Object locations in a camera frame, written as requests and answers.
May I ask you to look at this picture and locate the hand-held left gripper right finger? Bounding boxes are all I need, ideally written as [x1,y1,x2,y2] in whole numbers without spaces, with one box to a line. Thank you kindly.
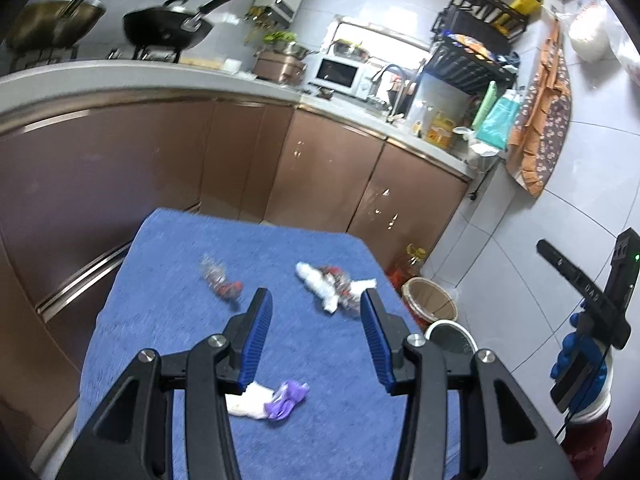
[360,290,581,480]

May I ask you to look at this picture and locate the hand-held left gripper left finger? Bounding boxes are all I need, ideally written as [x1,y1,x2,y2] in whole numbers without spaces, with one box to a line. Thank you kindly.
[55,287,275,480]

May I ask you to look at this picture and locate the white purple wrapper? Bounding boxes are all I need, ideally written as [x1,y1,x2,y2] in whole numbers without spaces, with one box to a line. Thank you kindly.
[226,380,310,421]

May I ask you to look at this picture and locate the white rimmed steel bin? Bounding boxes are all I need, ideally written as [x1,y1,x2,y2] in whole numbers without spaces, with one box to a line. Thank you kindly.
[424,321,480,361]

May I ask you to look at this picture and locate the person's right forearm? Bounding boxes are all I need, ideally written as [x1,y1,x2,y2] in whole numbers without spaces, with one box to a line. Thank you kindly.
[560,410,615,480]

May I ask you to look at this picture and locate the person's right hand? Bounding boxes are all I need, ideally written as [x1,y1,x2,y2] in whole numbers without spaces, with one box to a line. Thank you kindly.
[550,312,613,423]

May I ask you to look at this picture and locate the blue towel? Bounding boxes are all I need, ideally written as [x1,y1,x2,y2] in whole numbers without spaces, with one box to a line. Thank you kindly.
[74,207,463,480]

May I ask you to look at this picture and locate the round wooden bin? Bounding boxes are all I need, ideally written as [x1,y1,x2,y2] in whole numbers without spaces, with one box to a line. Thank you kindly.
[401,276,458,328]

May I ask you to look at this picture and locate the yellow capped oil bottle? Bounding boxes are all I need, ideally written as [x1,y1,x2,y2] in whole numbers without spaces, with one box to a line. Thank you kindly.
[387,244,428,291]

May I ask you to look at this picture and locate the small white plastic bag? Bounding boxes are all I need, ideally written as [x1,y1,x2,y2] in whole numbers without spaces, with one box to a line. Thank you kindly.
[452,127,503,158]

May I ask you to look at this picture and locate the orange brown floral apron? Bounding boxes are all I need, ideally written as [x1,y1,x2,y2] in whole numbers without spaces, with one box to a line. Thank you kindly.
[505,20,573,198]

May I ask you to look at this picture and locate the teal plastic bag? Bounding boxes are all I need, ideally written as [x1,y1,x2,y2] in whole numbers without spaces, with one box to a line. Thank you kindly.
[472,82,523,151]

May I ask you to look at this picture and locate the copper kitchen cabinet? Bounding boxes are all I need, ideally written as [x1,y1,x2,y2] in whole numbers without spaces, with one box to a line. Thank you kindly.
[0,60,476,461]

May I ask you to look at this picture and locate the yellow detergent bottle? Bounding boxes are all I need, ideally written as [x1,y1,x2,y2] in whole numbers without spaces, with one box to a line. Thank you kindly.
[424,112,457,150]

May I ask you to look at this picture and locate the white spray bottle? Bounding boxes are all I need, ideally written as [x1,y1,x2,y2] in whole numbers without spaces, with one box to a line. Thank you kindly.
[410,102,431,136]

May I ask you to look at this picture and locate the steel faucet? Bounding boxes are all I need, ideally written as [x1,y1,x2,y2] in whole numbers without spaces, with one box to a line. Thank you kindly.
[370,63,416,123]

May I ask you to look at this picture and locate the blue cloth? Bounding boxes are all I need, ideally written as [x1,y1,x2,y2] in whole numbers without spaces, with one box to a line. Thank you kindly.
[497,50,523,76]

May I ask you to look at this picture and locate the black dish rack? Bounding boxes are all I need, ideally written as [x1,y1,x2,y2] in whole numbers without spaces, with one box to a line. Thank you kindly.
[407,0,531,131]

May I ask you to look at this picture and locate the large white plastic bag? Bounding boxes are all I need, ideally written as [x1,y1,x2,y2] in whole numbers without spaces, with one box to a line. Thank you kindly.
[567,0,626,63]

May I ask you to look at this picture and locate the white microwave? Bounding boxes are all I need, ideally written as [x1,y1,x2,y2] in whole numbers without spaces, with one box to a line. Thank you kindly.
[306,52,373,100]

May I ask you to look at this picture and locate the orange snack packet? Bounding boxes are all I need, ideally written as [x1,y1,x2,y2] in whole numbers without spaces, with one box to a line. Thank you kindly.
[450,32,501,61]

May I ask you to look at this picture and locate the steel saucepan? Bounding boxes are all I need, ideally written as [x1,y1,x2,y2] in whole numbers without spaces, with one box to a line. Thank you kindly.
[272,42,313,60]

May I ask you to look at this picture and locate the steel bowl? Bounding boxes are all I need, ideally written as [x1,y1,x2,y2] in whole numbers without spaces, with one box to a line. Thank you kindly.
[332,39,372,63]

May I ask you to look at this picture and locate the kitchen window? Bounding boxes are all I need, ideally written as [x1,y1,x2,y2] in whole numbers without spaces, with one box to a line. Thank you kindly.
[325,17,431,91]

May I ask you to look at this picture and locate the black gas stove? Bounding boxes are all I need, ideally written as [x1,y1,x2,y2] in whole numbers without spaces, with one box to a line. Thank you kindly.
[10,45,183,73]

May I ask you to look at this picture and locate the yellow roll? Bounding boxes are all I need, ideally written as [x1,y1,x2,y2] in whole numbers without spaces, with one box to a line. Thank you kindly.
[507,0,546,16]

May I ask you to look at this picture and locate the brass heater pipes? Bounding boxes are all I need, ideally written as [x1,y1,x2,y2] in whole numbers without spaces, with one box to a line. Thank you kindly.
[245,5,291,46]

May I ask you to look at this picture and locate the black wok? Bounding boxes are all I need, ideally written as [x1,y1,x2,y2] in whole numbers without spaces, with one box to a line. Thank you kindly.
[122,0,251,53]

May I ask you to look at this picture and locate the brass wok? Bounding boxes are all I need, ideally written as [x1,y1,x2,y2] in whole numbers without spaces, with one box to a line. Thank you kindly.
[7,0,136,53]

